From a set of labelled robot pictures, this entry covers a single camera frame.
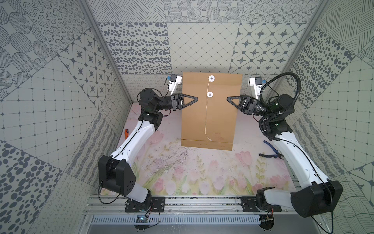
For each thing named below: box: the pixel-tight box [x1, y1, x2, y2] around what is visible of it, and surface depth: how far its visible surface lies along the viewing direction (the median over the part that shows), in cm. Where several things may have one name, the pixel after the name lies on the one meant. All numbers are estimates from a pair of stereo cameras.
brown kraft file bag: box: [181, 72, 243, 151], surface depth 60 cm
